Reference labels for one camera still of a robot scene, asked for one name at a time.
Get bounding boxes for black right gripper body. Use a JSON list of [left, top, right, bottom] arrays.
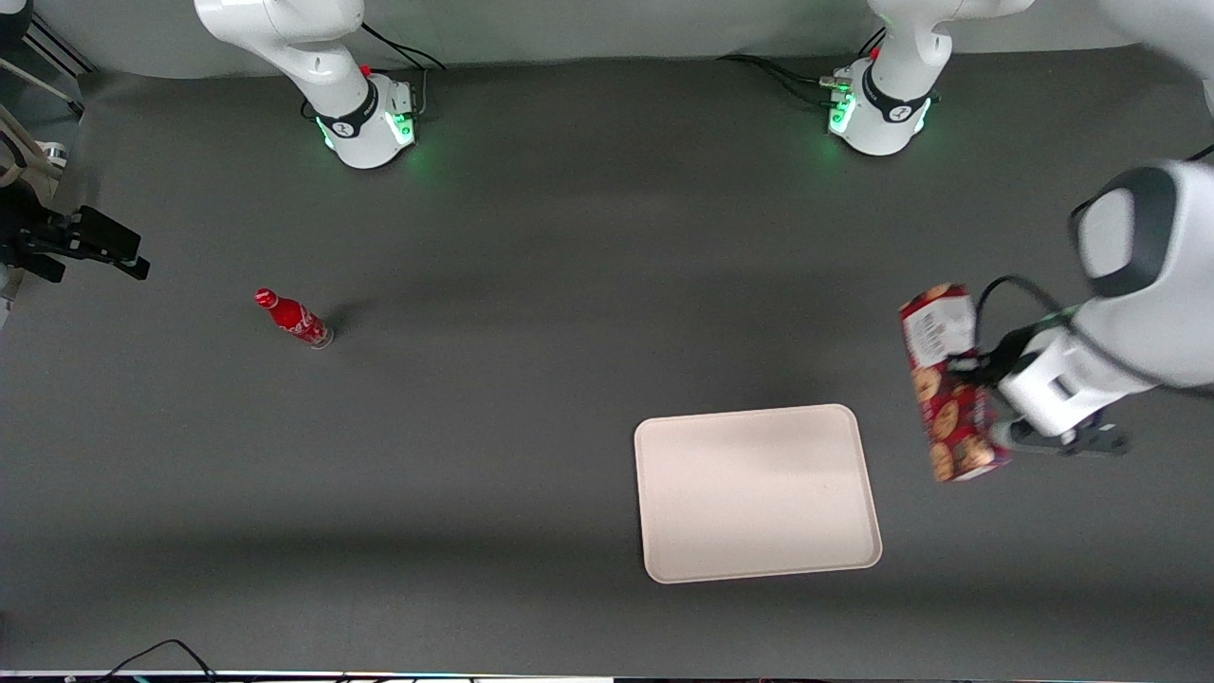
[[0, 182, 83, 285]]

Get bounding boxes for black right arm base cable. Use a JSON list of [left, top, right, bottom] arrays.
[[302, 23, 448, 122]]

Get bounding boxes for black table edge cable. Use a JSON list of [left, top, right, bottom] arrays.
[[93, 638, 221, 683]]

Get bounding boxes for black left arm base cable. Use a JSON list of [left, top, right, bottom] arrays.
[[716, 28, 887, 107]]

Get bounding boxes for red cola bottle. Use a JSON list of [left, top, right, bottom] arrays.
[[253, 287, 335, 350]]

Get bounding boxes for black arm base cable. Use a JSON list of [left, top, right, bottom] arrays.
[[716, 28, 887, 107], [302, 23, 448, 122]]

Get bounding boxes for black metal frame stand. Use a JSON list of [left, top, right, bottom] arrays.
[[0, 0, 98, 119]]

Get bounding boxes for red cookie box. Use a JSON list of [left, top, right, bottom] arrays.
[[898, 282, 1012, 484]]

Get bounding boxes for beige rectangular tray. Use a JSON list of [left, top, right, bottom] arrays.
[[634, 403, 884, 584]]

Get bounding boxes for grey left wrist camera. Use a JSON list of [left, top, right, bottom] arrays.
[[988, 414, 1131, 459]]

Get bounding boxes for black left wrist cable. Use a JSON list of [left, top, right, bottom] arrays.
[[973, 274, 1076, 358]]

